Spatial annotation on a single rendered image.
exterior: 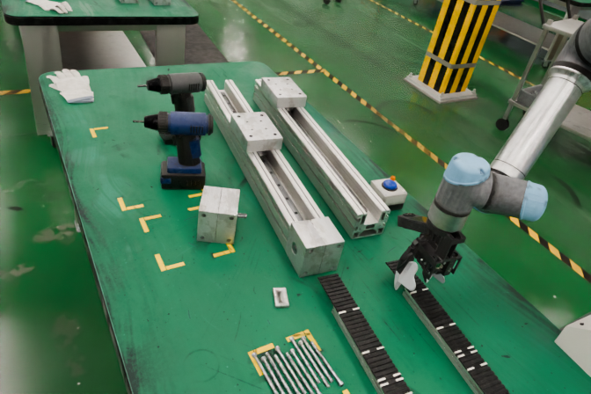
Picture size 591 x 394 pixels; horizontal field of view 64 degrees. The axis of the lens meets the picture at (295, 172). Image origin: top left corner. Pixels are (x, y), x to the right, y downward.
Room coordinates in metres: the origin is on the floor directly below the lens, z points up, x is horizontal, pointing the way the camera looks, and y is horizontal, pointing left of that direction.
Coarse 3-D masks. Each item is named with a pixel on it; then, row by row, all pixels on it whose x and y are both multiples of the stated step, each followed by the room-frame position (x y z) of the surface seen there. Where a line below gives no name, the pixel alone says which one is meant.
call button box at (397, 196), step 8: (376, 184) 1.15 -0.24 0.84; (376, 192) 1.13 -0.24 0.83; (384, 192) 1.12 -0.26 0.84; (392, 192) 1.13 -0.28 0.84; (400, 192) 1.14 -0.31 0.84; (384, 200) 1.10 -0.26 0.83; (392, 200) 1.11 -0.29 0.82; (400, 200) 1.13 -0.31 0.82; (392, 208) 1.12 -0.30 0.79; (400, 208) 1.13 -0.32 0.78
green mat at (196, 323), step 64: (192, 64) 1.87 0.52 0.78; (256, 64) 2.01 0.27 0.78; (64, 128) 1.20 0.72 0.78; (128, 128) 1.28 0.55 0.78; (128, 192) 0.97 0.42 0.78; (192, 192) 1.02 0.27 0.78; (128, 256) 0.75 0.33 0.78; (192, 256) 0.79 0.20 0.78; (256, 256) 0.83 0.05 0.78; (384, 256) 0.92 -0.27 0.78; (128, 320) 0.59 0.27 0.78; (192, 320) 0.61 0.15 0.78; (256, 320) 0.65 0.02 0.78; (320, 320) 0.68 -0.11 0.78; (384, 320) 0.71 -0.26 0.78; (512, 320) 0.79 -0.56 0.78; (192, 384) 0.48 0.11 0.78; (256, 384) 0.50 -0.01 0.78; (320, 384) 0.53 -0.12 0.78; (448, 384) 0.58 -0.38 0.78; (512, 384) 0.61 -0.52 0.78; (576, 384) 0.64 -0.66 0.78
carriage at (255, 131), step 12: (240, 120) 1.25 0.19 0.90; (252, 120) 1.26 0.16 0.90; (264, 120) 1.27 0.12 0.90; (240, 132) 1.19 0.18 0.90; (252, 132) 1.19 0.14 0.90; (264, 132) 1.21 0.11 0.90; (276, 132) 1.22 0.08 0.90; (252, 144) 1.15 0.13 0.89; (264, 144) 1.17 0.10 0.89; (276, 144) 1.19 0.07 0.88
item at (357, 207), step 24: (264, 96) 1.58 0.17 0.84; (288, 120) 1.38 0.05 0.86; (312, 120) 1.41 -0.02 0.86; (288, 144) 1.34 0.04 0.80; (312, 144) 1.26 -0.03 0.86; (312, 168) 1.19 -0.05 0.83; (336, 168) 1.21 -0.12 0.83; (336, 192) 1.07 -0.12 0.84; (360, 192) 1.09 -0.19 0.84; (336, 216) 1.04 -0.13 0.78; (360, 216) 0.96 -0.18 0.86; (384, 216) 1.00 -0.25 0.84
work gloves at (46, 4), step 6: (30, 0) 2.21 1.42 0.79; (36, 0) 2.22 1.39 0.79; (42, 0) 2.24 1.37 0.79; (42, 6) 2.16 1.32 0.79; (48, 6) 2.17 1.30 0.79; (54, 6) 2.19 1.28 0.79; (60, 6) 2.17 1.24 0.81; (66, 6) 2.20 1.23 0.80; (60, 12) 2.14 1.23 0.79; (66, 12) 2.16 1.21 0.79
